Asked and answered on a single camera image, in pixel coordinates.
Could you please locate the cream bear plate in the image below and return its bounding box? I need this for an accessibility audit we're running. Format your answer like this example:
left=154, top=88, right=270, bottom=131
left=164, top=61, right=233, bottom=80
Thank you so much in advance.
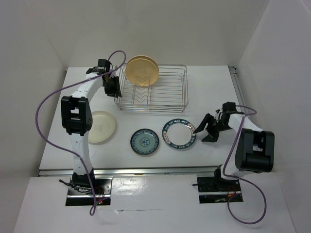
left=88, top=111, right=116, bottom=144

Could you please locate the chrome wire dish rack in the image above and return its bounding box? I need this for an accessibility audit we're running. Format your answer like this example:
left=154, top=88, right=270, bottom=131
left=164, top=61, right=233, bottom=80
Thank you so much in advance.
left=114, top=65, right=189, bottom=114

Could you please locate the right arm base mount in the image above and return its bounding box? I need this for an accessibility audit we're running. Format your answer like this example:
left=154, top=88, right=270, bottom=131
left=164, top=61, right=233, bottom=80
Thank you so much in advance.
left=192, top=176, right=243, bottom=204

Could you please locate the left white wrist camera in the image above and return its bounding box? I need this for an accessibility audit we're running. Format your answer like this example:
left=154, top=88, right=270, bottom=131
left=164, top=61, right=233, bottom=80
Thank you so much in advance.
left=109, top=66, right=118, bottom=78

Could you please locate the small blue patterned plate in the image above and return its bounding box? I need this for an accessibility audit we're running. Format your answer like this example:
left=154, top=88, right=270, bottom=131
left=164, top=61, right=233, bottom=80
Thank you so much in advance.
left=130, top=129, right=159, bottom=156

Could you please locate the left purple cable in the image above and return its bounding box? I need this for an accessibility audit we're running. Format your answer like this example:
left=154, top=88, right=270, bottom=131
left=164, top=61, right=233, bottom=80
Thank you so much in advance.
left=35, top=50, right=127, bottom=216

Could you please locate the aluminium front rail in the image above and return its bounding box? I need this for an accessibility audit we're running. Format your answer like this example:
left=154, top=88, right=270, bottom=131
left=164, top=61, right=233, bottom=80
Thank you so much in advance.
left=38, top=165, right=265, bottom=177

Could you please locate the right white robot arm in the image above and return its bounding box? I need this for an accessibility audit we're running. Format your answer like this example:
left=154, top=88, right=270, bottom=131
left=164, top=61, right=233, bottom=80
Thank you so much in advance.
left=194, top=102, right=275, bottom=190

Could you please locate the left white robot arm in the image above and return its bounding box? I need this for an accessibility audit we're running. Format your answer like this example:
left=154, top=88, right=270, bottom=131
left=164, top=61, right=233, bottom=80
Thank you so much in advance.
left=61, top=59, right=122, bottom=194

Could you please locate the tan yellow plate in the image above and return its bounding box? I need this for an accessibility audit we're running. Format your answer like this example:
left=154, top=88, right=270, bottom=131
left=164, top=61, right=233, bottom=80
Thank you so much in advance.
left=125, top=59, right=159, bottom=87

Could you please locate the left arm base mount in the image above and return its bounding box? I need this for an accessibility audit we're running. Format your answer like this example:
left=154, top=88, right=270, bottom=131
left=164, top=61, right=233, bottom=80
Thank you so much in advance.
left=59, top=178, right=112, bottom=206

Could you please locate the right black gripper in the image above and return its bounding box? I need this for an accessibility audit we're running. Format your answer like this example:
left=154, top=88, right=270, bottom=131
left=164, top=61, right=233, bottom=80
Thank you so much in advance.
left=193, top=113, right=232, bottom=143

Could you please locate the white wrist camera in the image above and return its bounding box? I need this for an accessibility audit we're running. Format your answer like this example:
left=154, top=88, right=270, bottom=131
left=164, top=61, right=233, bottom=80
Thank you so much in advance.
left=109, top=66, right=118, bottom=78
left=215, top=108, right=223, bottom=121

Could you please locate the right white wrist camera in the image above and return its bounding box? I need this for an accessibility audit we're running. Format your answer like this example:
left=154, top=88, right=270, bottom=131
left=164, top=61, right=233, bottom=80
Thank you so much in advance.
left=215, top=108, right=223, bottom=121

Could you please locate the navy rimmed lettered plate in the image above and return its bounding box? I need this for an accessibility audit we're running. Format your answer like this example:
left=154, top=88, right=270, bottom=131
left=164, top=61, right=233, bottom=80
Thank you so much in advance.
left=162, top=118, right=195, bottom=150

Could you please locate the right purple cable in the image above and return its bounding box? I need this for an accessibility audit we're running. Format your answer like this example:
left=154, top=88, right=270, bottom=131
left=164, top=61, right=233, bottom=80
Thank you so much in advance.
left=223, top=105, right=268, bottom=224

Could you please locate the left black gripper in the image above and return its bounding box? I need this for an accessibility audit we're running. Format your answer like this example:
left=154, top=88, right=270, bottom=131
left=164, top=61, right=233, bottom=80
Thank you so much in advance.
left=102, top=75, right=122, bottom=98

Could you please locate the purple cable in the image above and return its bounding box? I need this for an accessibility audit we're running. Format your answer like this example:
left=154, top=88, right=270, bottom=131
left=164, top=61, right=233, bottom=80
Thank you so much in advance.
left=35, top=50, right=127, bottom=216
left=223, top=105, right=268, bottom=224

